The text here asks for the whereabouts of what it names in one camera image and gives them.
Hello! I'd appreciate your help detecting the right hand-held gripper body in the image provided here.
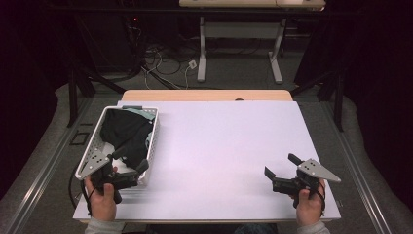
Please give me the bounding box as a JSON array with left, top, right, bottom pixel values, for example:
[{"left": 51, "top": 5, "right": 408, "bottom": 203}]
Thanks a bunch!
[{"left": 271, "top": 158, "right": 342, "bottom": 210}]

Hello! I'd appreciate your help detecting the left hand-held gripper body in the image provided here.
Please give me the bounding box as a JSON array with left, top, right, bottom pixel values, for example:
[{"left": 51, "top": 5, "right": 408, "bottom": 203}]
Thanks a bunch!
[{"left": 76, "top": 151, "right": 141, "bottom": 205}]

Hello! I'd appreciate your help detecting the white perforated basket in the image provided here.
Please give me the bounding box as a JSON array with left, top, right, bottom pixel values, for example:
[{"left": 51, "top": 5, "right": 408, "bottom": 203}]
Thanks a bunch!
[{"left": 74, "top": 104, "right": 161, "bottom": 187}]

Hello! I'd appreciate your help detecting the black cloth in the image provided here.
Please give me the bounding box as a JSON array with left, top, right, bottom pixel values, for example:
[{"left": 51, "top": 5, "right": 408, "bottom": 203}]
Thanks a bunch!
[{"left": 99, "top": 108, "right": 154, "bottom": 170}]

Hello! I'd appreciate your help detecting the person's right hand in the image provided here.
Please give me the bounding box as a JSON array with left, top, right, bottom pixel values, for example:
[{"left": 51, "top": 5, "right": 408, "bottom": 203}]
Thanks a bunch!
[{"left": 295, "top": 178, "right": 326, "bottom": 228}]

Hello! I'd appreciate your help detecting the person's left hand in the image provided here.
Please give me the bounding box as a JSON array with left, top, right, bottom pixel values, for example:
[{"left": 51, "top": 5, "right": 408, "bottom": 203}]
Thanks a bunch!
[{"left": 84, "top": 166, "right": 119, "bottom": 223}]

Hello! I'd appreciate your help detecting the white cloth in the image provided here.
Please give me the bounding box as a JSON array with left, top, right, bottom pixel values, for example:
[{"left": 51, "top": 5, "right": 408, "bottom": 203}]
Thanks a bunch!
[{"left": 111, "top": 157, "right": 139, "bottom": 174}]

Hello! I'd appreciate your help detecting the light green cloth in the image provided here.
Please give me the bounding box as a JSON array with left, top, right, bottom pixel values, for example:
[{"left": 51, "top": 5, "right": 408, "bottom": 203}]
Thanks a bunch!
[{"left": 122, "top": 106, "right": 157, "bottom": 149}]

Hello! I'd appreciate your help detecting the white table cover board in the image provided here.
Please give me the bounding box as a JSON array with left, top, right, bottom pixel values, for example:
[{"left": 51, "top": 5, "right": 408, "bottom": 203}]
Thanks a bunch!
[{"left": 72, "top": 99, "right": 342, "bottom": 224}]

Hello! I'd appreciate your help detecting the black metal stand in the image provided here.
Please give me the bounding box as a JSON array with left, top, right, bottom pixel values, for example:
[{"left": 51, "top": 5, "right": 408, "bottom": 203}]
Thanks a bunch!
[
  {"left": 289, "top": 68, "right": 346, "bottom": 133},
  {"left": 65, "top": 62, "right": 127, "bottom": 129}
]

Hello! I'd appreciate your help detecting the wooden table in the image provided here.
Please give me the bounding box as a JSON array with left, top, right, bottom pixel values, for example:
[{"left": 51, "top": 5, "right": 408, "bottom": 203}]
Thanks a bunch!
[{"left": 121, "top": 89, "right": 294, "bottom": 102}]

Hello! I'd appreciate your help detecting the white desk with metal legs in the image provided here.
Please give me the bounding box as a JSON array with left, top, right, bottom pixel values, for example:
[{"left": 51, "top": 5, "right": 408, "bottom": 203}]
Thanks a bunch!
[{"left": 178, "top": 0, "right": 327, "bottom": 85}]

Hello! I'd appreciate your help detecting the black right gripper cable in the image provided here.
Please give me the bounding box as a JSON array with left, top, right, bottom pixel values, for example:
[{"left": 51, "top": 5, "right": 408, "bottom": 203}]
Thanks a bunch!
[{"left": 315, "top": 178, "right": 327, "bottom": 217}]

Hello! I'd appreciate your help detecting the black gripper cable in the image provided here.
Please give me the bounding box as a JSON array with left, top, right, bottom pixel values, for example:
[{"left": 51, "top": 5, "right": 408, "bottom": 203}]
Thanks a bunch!
[
  {"left": 315, "top": 178, "right": 327, "bottom": 217},
  {"left": 67, "top": 171, "right": 98, "bottom": 217}
]

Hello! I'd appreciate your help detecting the black floor socket frame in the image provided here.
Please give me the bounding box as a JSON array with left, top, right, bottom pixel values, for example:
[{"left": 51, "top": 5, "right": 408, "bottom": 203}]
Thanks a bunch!
[{"left": 69, "top": 131, "right": 91, "bottom": 146}]

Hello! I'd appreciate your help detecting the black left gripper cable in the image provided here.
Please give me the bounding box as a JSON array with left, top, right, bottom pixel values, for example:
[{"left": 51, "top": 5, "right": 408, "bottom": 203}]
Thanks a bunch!
[{"left": 67, "top": 171, "right": 98, "bottom": 217}]

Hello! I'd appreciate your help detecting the metal floor rail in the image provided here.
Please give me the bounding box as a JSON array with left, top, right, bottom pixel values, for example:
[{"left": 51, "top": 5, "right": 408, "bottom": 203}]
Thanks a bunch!
[
  {"left": 319, "top": 101, "right": 394, "bottom": 234},
  {"left": 0, "top": 97, "right": 94, "bottom": 234}
]

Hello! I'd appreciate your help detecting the tangle of floor cables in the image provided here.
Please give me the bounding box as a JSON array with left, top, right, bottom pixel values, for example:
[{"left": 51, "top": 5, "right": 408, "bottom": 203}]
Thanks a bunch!
[{"left": 125, "top": 19, "right": 199, "bottom": 91}]

